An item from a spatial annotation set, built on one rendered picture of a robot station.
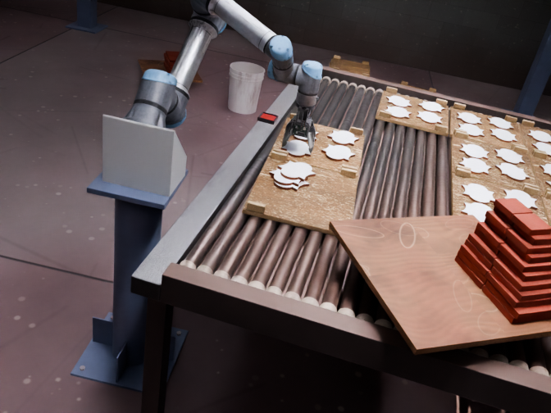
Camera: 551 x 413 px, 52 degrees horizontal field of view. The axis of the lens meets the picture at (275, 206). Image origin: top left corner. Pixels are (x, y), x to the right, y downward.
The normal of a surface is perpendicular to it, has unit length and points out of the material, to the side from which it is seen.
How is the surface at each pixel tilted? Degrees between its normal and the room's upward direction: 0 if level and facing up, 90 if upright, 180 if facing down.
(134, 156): 90
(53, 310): 0
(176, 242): 0
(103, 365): 0
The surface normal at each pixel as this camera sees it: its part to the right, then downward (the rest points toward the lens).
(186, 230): 0.16, -0.84
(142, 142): -0.18, 0.49
